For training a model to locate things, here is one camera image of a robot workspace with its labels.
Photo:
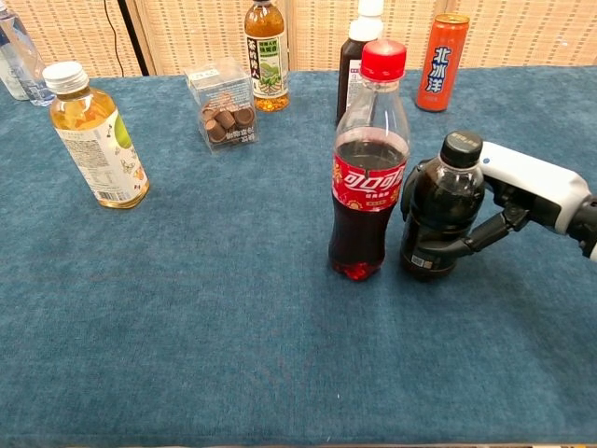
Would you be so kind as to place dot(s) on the dark square bottle white cap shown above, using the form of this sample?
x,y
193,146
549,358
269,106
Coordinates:
x,y
349,70

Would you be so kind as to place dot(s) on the clear water bottle white cap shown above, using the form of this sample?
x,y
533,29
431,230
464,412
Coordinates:
x,y
28,65

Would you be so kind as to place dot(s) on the bamboo folding screen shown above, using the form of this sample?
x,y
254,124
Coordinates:
x,y
196,32

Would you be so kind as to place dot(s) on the tea bottle white cap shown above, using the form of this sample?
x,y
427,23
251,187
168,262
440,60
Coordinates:
x,y
95,140

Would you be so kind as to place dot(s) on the water bottle with blue cap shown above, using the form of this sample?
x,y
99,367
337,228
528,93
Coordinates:
x,y
11,79

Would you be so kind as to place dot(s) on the brown tea bottle green label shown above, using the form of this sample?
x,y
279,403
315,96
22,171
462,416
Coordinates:
x,y
267,60

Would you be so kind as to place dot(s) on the blue table cloth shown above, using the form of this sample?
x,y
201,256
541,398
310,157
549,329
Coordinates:
x,y
210,303

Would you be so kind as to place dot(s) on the clear box of chocolates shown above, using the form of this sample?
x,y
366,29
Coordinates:
x,y
224,109

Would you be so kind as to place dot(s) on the orange drink can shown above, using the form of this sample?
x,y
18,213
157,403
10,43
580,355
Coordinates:
x,y
440,65

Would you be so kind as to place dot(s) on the red cap dark bottle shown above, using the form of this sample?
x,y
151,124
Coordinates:
x,y
368,177

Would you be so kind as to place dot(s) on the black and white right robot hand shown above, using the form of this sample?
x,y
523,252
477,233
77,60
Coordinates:
x,y
531,186

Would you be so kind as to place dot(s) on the dark kvass bottle black cap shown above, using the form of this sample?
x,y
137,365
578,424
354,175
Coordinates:
x,y
440,205

